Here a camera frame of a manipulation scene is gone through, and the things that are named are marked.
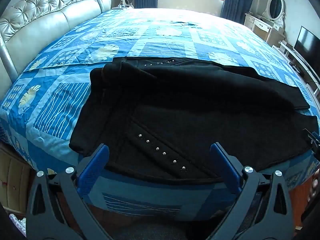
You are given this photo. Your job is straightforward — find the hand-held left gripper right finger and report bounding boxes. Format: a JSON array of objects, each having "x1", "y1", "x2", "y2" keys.
[{"x1": 207, "y1": 142, "x2": 297, "y2": 240}]

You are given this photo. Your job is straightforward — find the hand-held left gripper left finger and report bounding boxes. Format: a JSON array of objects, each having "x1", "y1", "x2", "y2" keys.
[{"x1": 25, "y1": 144, "x2": 113, "y2": 240}]

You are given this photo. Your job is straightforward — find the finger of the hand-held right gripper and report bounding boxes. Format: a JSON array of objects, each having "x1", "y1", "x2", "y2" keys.
[{"x1": 302, "y1": 128, "x2": 320, "y2": 160}]

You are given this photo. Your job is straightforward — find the black studded pants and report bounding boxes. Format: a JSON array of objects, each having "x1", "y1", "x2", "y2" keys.
[{"x1": 69, "y1": 57, "x2": 319, "y2": 183}]

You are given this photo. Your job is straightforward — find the blue patterned bed sheet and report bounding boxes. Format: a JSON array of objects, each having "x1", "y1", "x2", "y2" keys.
[{"x1": 0, "y1": 7, "x2": 320, "y2": 220}]

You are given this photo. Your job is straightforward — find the wooden bedside cabinet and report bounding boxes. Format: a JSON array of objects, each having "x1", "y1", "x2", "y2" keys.
[{"x1": 0, "y1": 142, "x2": 33, "y2": 213}]

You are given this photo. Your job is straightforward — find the white television stand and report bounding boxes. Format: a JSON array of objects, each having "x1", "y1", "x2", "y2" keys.
[{"x1": 272, "y1": 41, "x2": 320, "y2": 103}]

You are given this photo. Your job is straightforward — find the black flat television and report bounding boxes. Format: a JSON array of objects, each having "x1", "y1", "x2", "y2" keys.
[{"x1": 294, "y1": 26, "x2": 320, "y2": 77}]

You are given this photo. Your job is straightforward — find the white dressing table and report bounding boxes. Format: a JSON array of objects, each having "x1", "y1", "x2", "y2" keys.
[{"x1": 244, "y1": 12, "x2": 285, "y2": 47}]

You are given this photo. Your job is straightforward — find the oval white framed mirror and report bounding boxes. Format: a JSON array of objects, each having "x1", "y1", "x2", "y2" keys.
[{"x1": 262, "y1": 0, "x2": 285, "y2": 27}]

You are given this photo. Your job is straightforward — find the tufted leather bed headboard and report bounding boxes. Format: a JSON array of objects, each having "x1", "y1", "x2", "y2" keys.
[{"x1": 0, "y1": 0, "x2": 112, "y2": 85}]

